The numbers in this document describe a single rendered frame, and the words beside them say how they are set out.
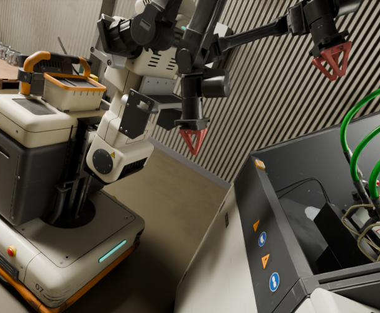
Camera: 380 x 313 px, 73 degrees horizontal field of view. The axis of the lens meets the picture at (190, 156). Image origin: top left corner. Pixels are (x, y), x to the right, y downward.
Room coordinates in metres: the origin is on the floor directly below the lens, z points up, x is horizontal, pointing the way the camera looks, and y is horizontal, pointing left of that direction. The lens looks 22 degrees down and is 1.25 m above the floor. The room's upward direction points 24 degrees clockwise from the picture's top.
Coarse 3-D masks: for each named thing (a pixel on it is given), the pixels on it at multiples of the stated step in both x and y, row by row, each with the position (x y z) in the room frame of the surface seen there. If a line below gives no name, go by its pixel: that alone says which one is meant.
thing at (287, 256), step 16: (240, 176) 1.00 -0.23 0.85; (256, 176) 0.84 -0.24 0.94; (240, 192) 0.91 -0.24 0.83; (256, 192) 0.78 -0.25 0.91; (272, 192) 0.74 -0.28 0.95; (240, 208) 0.83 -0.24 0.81; (256, 208) 0.71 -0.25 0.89; (272, 208) 0.64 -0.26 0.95; (272, 224) 0.59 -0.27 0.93; (288, 224) 0.58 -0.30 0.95; (256, 240) 0.61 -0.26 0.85; (272, 240) 0.55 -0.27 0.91; (288, 240) 0.51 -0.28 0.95; (256, 256) 0.56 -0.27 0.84; (272, 256) 0.51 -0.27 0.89; (288, 256) 0.46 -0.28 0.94; (304, 256) 0.48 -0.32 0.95; (256, 272) 0.52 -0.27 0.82; (272, 272) 0.48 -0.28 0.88; (288, 272) 0.43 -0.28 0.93; (304, 272) 0.42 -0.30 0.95; (256, 288) 0.49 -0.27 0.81; (288, 288) 0.41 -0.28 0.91; (256, 304) 0.45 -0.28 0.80; (272, 304) 0.41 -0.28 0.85
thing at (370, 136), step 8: (376, 128) 0.64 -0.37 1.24; (368, 136) 0.64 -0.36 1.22; (360, 144) 0.64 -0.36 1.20; (360, 152) 0.64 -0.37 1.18; (352, 160) 0.64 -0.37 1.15; (352, 168) 0.64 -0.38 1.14; (352, 176) 0.64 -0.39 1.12; (360, 184) 0.64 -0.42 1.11; (360, 192) 0.64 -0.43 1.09; (368, 200) 0.64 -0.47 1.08; (368, 208) 0.64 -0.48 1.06
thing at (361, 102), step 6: (378, 90) 0.72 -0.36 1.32; (366, 96) 0.72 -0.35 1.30; (372, 96) 0.72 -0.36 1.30; (360, 102) 0.72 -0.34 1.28; (354, 108) 0.72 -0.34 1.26; (348, 114) 0.72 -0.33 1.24; (348, 120) 0.71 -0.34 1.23; (342, 126) 0.72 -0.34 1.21; (342, 132) 0.72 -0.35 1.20; (342, 138) 0.72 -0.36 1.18; (342, 144) 0.72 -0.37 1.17
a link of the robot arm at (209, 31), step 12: (204, 0) 0.68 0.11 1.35; (216, 0) 0.67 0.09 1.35; (204, 12) 0.68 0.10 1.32; (216, 12) 0.68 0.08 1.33; (192, 24) 0.68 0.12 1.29; (204, 24) 0.67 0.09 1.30; (216, 24) 0.71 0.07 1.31; (192, 36) 0.67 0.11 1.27; (204, 36) 0.67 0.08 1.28; (180, 48) 0.68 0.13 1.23; (192, 48) 0.67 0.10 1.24; (204, 48) 0.71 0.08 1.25; (192, 60) 0.66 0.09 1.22; (204, 60) 0.72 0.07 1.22
